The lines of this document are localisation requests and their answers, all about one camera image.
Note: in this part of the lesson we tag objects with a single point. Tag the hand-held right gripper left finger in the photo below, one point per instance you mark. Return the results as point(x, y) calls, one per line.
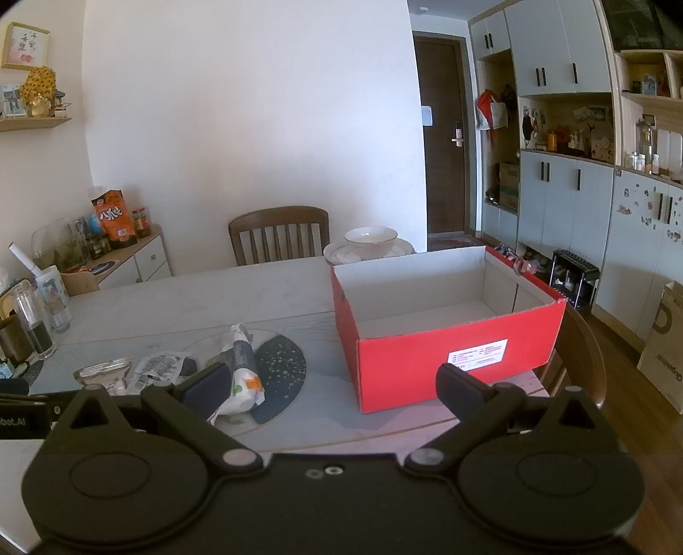
point(209, 385)

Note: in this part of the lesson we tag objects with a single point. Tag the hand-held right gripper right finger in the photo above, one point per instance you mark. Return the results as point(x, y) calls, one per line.
point(452, 383)

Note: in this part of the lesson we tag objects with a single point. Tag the clear plastic snack bag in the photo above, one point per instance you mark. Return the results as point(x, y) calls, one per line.
point(243, 381)

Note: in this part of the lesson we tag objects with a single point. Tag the red cardboard box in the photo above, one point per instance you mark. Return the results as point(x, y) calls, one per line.
point(453, 341)

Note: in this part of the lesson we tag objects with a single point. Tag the white printed packet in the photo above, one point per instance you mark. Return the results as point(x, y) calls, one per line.
point(157, 368)

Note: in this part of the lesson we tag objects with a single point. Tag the small black object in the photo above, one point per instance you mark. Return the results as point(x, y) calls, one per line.
point(188, 367)

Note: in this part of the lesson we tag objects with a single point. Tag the glass turntable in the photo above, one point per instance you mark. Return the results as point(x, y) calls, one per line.
point(176, 341)

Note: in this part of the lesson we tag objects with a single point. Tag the dark blue speckled placemat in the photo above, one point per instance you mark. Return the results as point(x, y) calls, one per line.
point(283, 368)

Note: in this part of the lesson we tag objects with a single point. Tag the dark mug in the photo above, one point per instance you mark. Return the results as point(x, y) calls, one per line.
point(13, 339)

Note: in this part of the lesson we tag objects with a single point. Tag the tall glass tumbler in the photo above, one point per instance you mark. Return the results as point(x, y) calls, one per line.
point(33, 325)

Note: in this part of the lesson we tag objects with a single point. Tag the small drinking glass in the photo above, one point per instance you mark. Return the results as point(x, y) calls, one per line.
point(60, 317)

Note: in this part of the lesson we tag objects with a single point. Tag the white printed mug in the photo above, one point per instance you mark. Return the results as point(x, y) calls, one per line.
point(52, 291)

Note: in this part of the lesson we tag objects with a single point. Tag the white sideboard cabinet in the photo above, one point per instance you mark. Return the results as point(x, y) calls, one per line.
point(144, 264)

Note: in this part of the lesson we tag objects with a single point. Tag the dark wooden chair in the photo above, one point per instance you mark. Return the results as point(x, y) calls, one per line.
point(587, 352)

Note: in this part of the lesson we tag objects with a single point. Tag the pink slippers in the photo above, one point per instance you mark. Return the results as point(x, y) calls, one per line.
point(525, 265)

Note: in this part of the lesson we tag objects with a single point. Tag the white paper roll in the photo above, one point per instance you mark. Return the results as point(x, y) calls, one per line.
point(24, 260)

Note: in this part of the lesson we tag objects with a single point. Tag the black shoe rack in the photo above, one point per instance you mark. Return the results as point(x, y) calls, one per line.
point(573, 277)

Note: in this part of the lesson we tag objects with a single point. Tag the wooden slat-back chair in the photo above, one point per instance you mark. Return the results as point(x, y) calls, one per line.
point(277, 235)

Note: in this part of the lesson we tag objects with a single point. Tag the white bowl on plates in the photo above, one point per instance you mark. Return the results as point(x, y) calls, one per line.
point(336, 255)

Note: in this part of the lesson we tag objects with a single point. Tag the glass jar red lid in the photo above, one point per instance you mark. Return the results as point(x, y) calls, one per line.
point(141, 224)

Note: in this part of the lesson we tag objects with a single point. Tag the glass vase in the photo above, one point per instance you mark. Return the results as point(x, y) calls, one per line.
point(53, 240)

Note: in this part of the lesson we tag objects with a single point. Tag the orange snack bag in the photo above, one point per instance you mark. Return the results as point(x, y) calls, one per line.
point(116, 221)

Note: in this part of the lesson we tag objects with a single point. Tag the small cardboard box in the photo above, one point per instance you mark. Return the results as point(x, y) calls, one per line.
point(508, 187)

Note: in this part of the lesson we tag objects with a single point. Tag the large cardboard box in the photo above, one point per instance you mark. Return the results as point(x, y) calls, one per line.
point(661, 352)

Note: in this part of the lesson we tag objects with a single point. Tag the brown door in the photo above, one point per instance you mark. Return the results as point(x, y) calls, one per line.
point(443, 133)

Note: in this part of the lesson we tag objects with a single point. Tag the red hanging bag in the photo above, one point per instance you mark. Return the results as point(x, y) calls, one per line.
point(490, 109)

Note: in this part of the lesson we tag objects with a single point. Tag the gold ornament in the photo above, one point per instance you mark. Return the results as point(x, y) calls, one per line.
point(38, 90)

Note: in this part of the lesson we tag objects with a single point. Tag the framed picture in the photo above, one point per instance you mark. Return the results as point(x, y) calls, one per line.
point(25, 46)

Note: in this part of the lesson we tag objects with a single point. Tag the white cabinet wall unit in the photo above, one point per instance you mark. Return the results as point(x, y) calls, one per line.
point(565, 176)

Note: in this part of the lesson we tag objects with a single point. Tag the wooden wall shelf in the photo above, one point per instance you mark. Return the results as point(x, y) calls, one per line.
point(32, 124)

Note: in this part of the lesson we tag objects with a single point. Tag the small photo frame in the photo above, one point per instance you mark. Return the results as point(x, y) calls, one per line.
point(11, 101)

